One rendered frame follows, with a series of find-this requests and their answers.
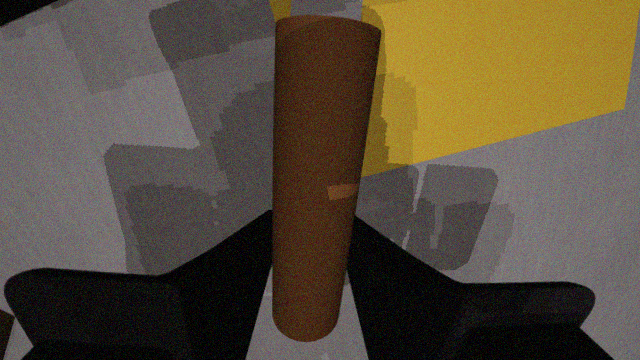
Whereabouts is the brown cylinder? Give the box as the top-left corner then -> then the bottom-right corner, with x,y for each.
272,0 -> 381,342

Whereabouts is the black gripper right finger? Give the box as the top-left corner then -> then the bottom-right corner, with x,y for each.
347,216 -> 595,360

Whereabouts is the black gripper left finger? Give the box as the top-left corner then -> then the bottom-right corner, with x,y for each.
4,210 -> 273,360

